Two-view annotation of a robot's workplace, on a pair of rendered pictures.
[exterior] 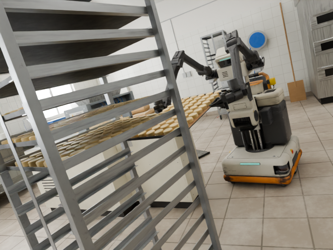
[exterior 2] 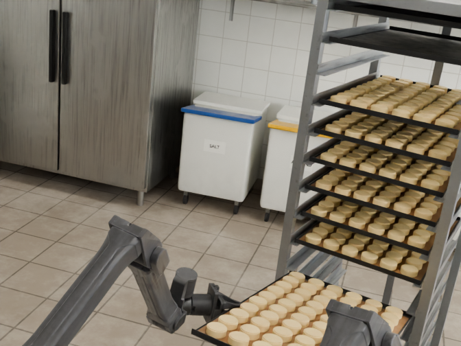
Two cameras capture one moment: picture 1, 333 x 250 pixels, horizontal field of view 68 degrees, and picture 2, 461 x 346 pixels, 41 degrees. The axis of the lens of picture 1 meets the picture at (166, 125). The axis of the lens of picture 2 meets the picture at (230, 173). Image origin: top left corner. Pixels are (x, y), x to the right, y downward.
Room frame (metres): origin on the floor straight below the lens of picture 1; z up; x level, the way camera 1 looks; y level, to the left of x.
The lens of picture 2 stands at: (2.82, -0.66, 1.90)
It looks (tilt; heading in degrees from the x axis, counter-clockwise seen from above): 20 degrees down; 168
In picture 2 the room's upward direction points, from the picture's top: 7 degrees clockwise
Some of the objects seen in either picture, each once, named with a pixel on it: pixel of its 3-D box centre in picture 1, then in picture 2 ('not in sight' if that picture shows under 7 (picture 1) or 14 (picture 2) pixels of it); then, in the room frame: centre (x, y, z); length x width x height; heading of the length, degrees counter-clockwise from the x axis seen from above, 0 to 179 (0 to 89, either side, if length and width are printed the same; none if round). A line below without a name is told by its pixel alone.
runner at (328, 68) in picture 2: not in sight; (358, 59); (0.90, 0.14, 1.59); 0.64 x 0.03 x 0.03; 140
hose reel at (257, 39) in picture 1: (259, 56); not in sight; (5.46, -2.40, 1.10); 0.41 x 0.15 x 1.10; 64
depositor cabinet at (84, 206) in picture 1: (92, 167); not in sight; (2.89, 1.00, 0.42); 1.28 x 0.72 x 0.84; 58
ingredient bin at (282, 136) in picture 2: not in sight; (304, 169); (-1.38, 0.83, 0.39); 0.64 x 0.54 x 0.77; 155
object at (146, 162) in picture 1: (159, 160); not in sight; (2.37, 0.17, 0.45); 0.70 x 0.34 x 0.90; 58
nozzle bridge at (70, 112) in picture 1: (105, 115); not in sight; (2.63, 0.60, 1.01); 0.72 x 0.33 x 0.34; 148
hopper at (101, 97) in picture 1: (98, 93); not in sight; (2.63, 0.60, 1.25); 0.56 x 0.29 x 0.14; 148
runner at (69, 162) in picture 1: (128, 133); (331, 210); (0.90, 0.14, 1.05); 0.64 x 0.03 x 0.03; 140
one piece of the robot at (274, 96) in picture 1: (255, 115); not in sight; (2.45, -0.91, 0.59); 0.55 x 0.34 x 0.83; 50
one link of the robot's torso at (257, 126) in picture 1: (253, 119); not in sight; (2.21, -0.79, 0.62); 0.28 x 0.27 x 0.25; 50
